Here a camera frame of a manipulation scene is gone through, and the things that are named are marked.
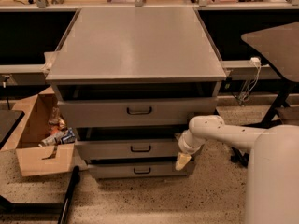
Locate dark side table right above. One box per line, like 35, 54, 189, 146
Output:
213, 21, 299, 168

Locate white charger with cables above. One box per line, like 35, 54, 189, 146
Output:
237, 57, 261, 105

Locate brown cardboard box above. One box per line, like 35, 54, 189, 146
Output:
0, 87, 76, 177

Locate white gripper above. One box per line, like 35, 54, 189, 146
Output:
175, 130, 203, 171

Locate trash in cardboard box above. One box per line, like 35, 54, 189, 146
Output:
38, 106, 76, 147

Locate grey drawer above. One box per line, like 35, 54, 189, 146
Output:
75, 139, 181, 160
88, 161, 195, 179
58, 97, 217, 128

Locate black table left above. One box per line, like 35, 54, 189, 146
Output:
0, 110, 24, 149

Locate grey top drawer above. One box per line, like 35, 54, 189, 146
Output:
58, 97, 217, 128

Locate black stand leg left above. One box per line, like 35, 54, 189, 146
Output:
0, 165, 81, 224

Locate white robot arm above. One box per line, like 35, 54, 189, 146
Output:
176, 115, 299, 224

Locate grey bottom drawer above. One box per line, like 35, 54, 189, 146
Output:
88, 161, 195, 179

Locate grey drawer cabinet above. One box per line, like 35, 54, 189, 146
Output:
47, 7, 226, 167

